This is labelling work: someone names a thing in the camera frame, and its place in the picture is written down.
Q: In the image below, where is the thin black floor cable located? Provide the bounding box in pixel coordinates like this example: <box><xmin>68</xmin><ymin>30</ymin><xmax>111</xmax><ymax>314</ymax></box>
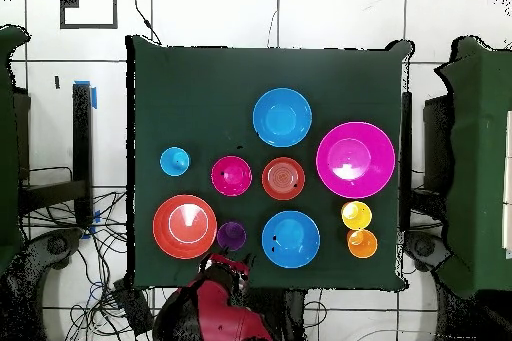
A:
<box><xmin>120</xmin><ymin>0</ymin><xmax>163</xmax><ymax>46</ymax></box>

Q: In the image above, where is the yellow cup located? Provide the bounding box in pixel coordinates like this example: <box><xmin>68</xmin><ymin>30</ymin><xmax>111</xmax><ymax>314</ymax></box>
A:
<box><xmin>340</xmin><ymin>200</ymin><xmax>373</xmax><ymax>231</ymax></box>

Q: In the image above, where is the purple cup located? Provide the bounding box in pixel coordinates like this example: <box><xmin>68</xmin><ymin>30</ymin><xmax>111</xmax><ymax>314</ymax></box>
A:
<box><xmin>216</xmin><ymin>220</ymin><xmax>248</xmax><ymax>252</ymax></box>

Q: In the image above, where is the orange cup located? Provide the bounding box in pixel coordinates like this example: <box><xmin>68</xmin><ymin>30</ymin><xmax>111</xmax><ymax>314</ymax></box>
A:
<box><xmin>346</xmin><ymin>228</ymin><xmax>379</xmax><ymax>259</ymax></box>

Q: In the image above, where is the blue cup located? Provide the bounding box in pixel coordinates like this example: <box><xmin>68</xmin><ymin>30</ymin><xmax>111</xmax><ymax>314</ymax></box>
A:
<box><xmin>159</xmin><ymin>146</ymin><xmax>192</xmax><ymax>178</ymax></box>

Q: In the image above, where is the large red-orange bowl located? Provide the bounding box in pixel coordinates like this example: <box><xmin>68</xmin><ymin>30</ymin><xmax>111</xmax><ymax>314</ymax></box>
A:
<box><xmin>152</xmin><ymin>194</ymin><xmax>218</xmax><ymax>260</ymax></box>

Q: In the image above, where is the dark green table cloth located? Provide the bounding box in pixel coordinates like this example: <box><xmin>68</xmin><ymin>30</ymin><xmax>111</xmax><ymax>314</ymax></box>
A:
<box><xmin>125</xmin><ymin>34</ymin><xmax>415</xmax><ymax>292</ymax></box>

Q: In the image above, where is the black power adapter box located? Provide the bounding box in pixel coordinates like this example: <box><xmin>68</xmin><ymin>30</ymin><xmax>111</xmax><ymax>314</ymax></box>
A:
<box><xmin>111</xmin><ymin>278</ymin><xmax>156</xmax><ymax>336</ymax></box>

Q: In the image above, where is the large pink bowl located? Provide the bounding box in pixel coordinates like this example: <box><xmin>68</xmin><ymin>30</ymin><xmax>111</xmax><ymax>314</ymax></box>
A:
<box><xmin>315</xmin><ymin>121</ymin><xmax>396</xmax><ymax>200</ymax></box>

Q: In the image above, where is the blue tape strip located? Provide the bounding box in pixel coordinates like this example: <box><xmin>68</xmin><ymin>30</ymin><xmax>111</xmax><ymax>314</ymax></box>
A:
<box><xmin>73</xmin><ymin>79</ymin><xmax>98</xmax><ymax>110</ymax></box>

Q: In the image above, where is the small orange bowl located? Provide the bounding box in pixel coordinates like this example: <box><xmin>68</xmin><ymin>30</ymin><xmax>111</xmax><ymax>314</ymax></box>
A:
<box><xmin>261</xmin><ymin>156</ymin><xmax>306</xmax><ymax>201</ymax></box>

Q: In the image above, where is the tangle of black cables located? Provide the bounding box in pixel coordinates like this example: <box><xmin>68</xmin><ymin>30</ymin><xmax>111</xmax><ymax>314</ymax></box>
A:
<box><xmin>19</xmin><ymin>190</ymin><xmax>177</xmax><ymax>341</ymax></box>

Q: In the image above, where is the black grey stand base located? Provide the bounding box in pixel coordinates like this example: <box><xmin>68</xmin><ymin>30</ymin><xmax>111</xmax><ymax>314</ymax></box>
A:
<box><xmin>0</xmin><ymin>227</ymin><xmax>86</xmax><ymax>341</ymax></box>
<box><xmin>403</xmin><ymin>230</ymin><xmax>453</xmax><ymax>274</ymax></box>

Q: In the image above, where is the black metal stand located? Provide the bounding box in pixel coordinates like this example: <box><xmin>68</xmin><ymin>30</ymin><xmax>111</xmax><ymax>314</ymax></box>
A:
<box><xmin>399</xmin><ymin>90</ymin><xmax>455</xmax><ymax>234</ymax></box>
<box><xmin>17</xmin><ymin>81</ymin><xmax>95</xmax><ymax>230</ymax></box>

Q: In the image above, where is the blue bowl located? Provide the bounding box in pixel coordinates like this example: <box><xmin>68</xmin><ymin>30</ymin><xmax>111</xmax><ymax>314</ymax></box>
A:
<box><xmin>252</xmin><ymin>87</ymin><xmax>313</xmax><ymax>148</ymax></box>
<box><xmin>261</xmin><ymin>210</ymin><xmax>322</xmax><ymax>269</ymax></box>

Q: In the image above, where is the small magenta bowl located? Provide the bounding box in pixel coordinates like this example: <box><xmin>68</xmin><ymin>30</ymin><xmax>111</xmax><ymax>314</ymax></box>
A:
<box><xmin>210</xmin><ymin>155</ymin><xmax>254</xmax><ymax>198</ymax></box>

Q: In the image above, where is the green cloth side table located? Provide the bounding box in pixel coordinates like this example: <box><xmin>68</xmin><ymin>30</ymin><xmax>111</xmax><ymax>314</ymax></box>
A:
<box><xmin>434</xmin><ymin>35</ymin><xmax>512</xmax><ymax>298</ymax></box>
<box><xmin>0</xmin><ymin>23</ymin><xmax>32</xmax><ymax>276</ymax></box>

